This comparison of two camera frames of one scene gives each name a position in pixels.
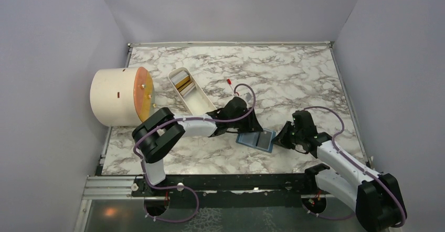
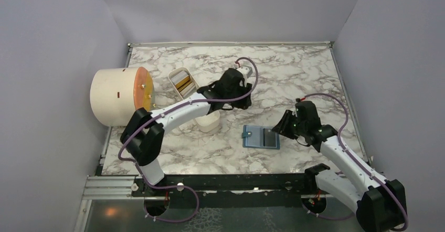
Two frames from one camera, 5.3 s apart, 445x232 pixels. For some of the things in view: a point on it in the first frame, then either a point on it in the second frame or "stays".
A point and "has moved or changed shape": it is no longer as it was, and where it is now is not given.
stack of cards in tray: [183, 82] stays
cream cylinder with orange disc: [122, 96] stays
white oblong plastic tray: [194, 97] stays
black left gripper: [252, 125] → [243, 104]
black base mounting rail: [239, 190] stays
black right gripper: [281, 139] → [282, 127]
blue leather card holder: [263, 140] has moved or changed shape
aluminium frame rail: [105, 187] stays
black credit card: [264, 139] has moved or changed shape
